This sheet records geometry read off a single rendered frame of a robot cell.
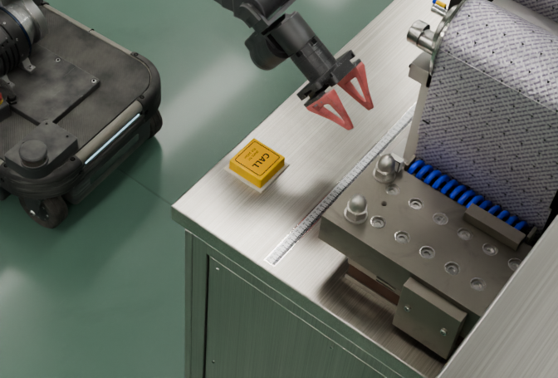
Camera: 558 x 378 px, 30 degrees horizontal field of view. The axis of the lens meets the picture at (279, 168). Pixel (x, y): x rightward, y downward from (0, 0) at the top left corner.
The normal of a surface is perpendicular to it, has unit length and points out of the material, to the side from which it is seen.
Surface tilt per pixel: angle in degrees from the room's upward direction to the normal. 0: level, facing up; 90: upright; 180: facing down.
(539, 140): 90
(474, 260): 0
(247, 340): 90
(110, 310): 0
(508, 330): 0
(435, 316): 90
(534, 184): 90
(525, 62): 41
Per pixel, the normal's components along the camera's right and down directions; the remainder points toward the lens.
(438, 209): 0.07, -0.64
